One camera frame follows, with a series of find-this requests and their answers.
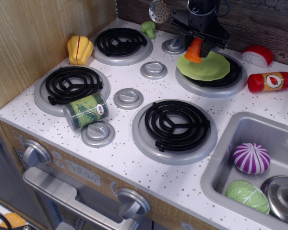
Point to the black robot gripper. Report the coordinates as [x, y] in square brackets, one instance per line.
[205, 26]

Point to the orange toy carrot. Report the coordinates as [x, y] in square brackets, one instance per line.
[193, 52]

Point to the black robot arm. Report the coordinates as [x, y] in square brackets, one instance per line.
[204, 7]

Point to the green toy plate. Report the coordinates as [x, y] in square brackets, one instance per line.
[215, 66]

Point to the silver stove knob back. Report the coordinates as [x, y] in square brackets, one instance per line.
[173, 46]

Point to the silver stove knob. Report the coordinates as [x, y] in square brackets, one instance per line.
[153, 70]
[98, 134]
[128, 98]
[173, 46]

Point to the silver slotted spoon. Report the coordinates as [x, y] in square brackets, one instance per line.
[159, 11]

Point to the green toy broccoli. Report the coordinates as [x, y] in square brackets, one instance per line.
[149, 29]

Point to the silver stove knob upper middle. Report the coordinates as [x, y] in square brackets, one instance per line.
[153, 70]

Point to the back right black burner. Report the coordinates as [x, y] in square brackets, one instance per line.
[231, 84]

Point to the black burner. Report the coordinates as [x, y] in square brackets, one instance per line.
[174, 132]
[231, 84]
[68, 84]
[121, 46]

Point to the red ketchup bottle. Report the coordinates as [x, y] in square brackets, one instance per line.
[265, 82]

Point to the back left black burner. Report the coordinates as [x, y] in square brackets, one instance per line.
[121, 46]

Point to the silver stove knob lower middle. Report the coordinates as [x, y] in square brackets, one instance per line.
[128, 98]

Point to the front right black burner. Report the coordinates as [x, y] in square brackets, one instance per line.
[174, 132]

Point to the yellow toy squash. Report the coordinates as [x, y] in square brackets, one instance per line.
[79, 48]

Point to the green pickle can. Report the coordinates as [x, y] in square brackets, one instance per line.
[85, 111]

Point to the silver sink basin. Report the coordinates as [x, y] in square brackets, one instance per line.
[246, 127]

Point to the purple toy onion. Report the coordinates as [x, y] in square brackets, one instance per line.
[251, 158]

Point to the silver stove knob front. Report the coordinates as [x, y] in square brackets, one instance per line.
[98, 134]

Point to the front left black burner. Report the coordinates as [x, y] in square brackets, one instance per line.
[68, 84]

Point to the green toy cabbage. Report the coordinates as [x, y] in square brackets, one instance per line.
[248, 194]

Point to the silver pot lid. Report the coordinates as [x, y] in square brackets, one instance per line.
[276, 192]

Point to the right oven dial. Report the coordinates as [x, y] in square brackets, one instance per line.
[132, 203]

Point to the oven dial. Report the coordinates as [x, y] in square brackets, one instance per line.
[132, 203]
[35, 154]

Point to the left oven dial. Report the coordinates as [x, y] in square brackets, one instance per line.
[35, 154]

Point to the yellow object bottom left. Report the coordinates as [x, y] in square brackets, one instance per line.
[15, 220]

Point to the silver oven door handle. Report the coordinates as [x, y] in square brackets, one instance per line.
[64, 195]

